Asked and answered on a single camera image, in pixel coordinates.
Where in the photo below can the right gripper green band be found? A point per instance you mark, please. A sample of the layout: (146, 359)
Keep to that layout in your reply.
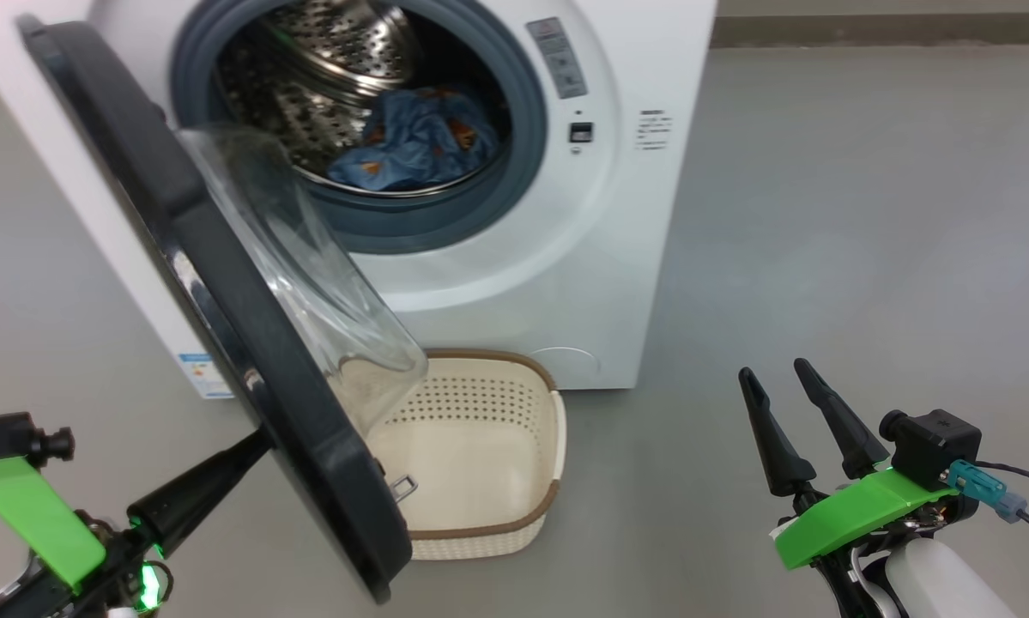
(857, 515)

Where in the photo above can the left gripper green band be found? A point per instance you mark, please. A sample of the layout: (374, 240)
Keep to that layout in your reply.
(33, 515)

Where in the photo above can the dark washing machine door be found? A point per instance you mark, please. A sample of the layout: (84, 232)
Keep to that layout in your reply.
(222, 292)

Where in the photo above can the blue cartoon print garment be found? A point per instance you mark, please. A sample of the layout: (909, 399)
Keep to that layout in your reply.
(428, 129)

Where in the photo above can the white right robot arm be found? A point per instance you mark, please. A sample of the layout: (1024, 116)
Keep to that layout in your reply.
(943, 584)

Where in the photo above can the white front-load washing machine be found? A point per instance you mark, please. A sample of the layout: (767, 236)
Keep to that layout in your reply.
(634, 257)

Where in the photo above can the black door lock socket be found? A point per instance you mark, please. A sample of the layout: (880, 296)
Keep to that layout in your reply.
(581, 132)

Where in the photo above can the stainless steel washer drum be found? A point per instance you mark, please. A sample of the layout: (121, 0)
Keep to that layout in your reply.
(334, 60)

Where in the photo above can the blue energy label sticker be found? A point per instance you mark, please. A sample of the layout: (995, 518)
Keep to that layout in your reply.
(205, 378)

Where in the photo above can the round white filter cover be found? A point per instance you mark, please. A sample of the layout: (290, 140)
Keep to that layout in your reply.
(565, 365)

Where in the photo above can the cream perforated plastic laundry basket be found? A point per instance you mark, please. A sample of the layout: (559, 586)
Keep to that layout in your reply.
(480, 446)

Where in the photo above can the grey warning sticker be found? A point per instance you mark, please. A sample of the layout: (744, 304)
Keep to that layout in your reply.
(557, 58)

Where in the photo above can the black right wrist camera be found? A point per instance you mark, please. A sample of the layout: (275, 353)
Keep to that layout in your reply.
(935, 446)

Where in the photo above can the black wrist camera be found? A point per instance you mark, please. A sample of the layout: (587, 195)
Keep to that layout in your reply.
(935, 446)
(12, 438)

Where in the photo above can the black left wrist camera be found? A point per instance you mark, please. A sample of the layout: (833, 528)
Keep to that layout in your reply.
(12, 438)

